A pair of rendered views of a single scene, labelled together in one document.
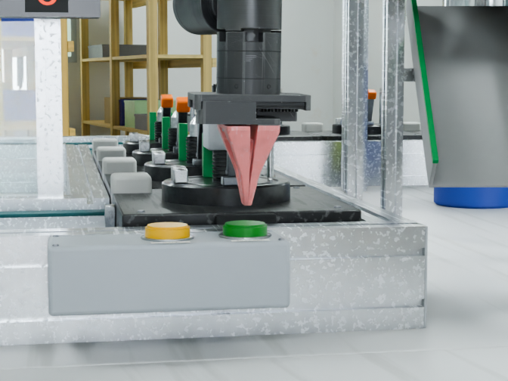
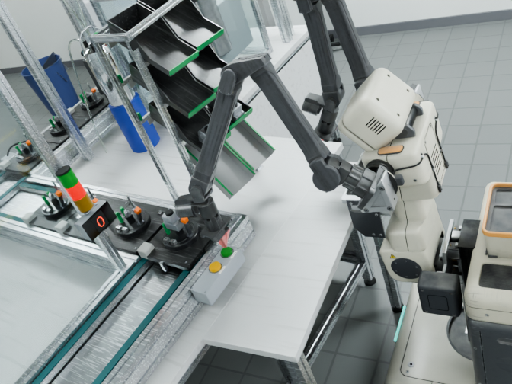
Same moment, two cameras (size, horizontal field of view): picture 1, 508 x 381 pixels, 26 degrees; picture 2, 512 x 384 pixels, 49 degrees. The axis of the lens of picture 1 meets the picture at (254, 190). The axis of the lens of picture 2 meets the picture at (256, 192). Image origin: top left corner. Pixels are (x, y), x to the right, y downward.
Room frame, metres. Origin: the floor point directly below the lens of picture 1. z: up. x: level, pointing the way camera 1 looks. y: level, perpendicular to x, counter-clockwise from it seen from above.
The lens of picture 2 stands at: (-0.31, 0.68, 2.19)
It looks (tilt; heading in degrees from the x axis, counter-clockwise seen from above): 36 degrees down; 326
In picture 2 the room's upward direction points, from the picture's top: 22 degrees counter-clockwise
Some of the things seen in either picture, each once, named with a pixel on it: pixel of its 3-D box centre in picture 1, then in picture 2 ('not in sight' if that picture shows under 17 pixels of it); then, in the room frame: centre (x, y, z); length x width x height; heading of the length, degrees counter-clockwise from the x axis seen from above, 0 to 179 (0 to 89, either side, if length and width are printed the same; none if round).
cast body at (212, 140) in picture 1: (224, 116); (170, 218); (1.21, 0.03, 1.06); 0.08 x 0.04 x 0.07; 8
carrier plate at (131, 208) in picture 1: (226, 207); (183, 238); (1.20, 0.03, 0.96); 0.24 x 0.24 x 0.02; 10
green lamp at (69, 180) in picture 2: not in sight; (67, 177); (1.28, 0.24, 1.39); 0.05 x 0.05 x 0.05
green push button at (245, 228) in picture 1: (245, 233); (226, 252); (0.98, 0.01, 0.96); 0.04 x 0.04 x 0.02
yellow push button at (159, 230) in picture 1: (167, 236); (215, 267); (0.97, 0.08, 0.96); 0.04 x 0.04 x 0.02
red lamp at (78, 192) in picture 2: not in sight; (75, 190); (1.28, 0.24, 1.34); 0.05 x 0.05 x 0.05
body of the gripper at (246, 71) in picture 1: (248, 72); (213, 221); (0.98, 0.00, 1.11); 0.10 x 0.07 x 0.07; 99
